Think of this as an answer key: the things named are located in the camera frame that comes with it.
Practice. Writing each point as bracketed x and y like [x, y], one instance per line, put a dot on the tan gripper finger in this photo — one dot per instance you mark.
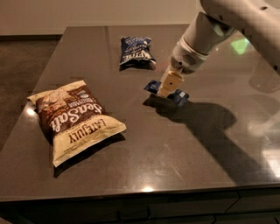
[170, 81]

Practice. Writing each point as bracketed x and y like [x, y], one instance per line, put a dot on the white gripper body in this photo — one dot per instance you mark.
[185, 59]

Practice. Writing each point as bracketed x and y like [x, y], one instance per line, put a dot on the blue rxbar blueberry bar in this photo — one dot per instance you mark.
[178, 96]

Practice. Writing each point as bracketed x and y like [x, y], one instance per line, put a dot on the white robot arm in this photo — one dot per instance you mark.
[258, 21]

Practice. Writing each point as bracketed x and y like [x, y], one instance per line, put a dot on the blue kettle chip bag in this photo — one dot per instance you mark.
[135, 48]

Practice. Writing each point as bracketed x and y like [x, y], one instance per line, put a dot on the brown Late July chip bag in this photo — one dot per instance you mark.
[74, 119]

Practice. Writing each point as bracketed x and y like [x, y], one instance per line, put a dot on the dark cabinet drawers under table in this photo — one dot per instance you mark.
[261, 206]

